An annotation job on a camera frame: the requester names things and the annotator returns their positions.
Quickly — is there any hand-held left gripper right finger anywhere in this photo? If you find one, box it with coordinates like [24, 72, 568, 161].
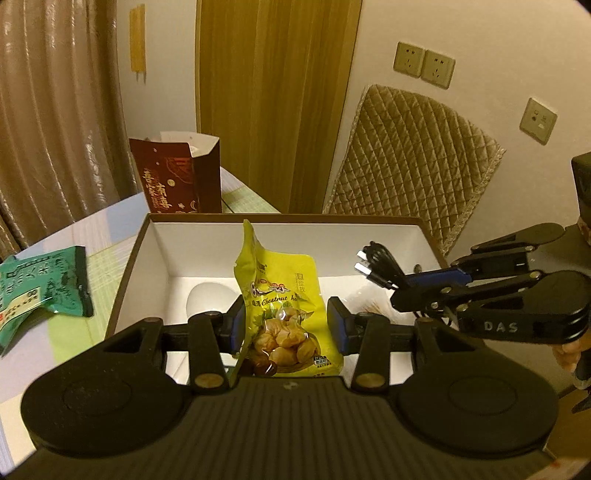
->
[328, 298, 472, 394]

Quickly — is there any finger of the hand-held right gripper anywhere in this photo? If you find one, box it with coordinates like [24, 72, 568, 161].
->
[390, 270, 544, 319]
[404, 223, 567, 289]

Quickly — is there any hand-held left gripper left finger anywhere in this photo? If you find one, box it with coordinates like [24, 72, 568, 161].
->
[106, 294, 247, 394]

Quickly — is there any yellow chestnut packet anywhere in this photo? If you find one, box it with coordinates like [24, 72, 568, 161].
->
[228, 219, 345, 385]

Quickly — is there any black USB cable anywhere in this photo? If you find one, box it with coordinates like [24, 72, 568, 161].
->
[353, 241, 459, 325]

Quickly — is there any white cardboard box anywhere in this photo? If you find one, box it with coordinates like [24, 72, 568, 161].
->
[105, 212, 451, 385]

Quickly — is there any person's right hand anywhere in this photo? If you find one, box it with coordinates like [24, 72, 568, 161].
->
[551, 333, 591, 385]

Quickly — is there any white oval object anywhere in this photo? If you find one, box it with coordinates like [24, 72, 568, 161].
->
[185, 282, 237, 326]

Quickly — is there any clear plastic packet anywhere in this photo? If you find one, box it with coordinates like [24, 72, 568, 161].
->
[344, 288, 407, 325]

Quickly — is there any quilted beige chair cover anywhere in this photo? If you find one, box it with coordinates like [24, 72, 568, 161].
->
[322, 84, 508, 257]

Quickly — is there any checked tablecloth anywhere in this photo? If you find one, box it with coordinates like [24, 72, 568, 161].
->
[0, 166, 283, 472]

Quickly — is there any red gift bag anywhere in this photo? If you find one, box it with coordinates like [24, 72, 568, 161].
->
[129, 130, 222, 214]

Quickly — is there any green snack packet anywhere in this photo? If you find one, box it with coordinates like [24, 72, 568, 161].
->
[0, 246, 94, 359]

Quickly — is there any wooden door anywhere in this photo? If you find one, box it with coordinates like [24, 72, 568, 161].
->
[195, 0, 363, 216]

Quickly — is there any beige curtain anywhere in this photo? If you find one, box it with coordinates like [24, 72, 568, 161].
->
[0, 0, 140, 253]

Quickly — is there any yellow hanging ornament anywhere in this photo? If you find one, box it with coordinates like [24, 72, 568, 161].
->
[129, 4, 148, 84]

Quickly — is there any wall socket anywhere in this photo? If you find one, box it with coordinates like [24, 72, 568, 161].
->
[519, 97, 557, 145]
[393, 41, 426, 78]
[421, 50, 456, 90]

